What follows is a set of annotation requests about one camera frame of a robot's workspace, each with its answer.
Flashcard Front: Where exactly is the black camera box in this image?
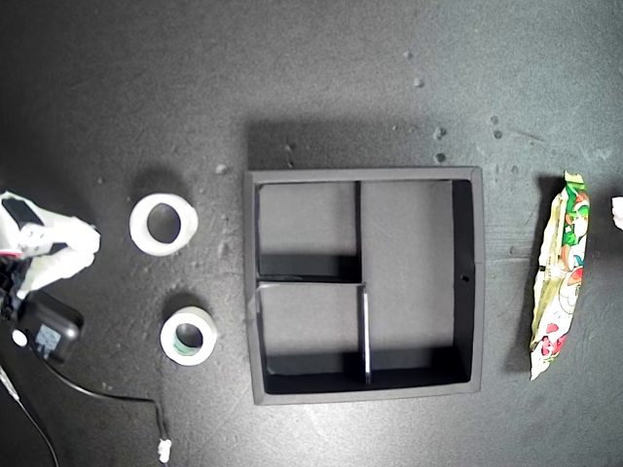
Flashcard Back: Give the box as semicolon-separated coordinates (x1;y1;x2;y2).
11;290;86;366

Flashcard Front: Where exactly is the small white tape roll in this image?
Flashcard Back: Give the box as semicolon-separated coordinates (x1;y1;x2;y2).
159;305;219;368

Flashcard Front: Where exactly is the printed wrapper snack bar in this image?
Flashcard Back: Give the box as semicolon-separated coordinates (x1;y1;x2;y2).
528;169;592;382

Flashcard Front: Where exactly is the black camera cable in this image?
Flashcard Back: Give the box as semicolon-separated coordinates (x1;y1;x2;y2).
42;357;171;445

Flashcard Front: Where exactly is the black compartment tray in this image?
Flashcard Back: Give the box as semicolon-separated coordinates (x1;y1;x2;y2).
242;165;487;408

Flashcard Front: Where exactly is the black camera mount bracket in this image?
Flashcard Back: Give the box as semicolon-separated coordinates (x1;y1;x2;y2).
0;256;23;323

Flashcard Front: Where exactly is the large white tape roll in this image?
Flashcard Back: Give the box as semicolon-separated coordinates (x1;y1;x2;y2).
128;192;200;258

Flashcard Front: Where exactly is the thin grey cable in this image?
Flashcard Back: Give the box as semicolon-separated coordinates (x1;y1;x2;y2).
0;362;62;467

